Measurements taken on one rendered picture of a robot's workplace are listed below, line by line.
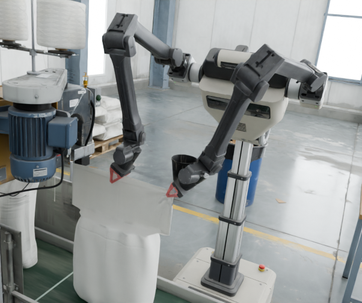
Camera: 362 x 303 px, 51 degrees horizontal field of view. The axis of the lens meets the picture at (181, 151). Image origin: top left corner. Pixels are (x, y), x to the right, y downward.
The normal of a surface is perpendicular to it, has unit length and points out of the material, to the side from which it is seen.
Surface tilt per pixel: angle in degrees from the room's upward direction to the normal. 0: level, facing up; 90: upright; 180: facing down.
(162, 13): 90
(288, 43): 90
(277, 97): 40
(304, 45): 90
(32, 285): 0
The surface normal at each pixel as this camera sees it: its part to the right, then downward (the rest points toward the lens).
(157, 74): -0.44, 0.24
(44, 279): 0.10, -0.95
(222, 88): -0.20, -0.57
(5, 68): 0.89, 0.22
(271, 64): -0.35, -0.24
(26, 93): 0.16, 0.33
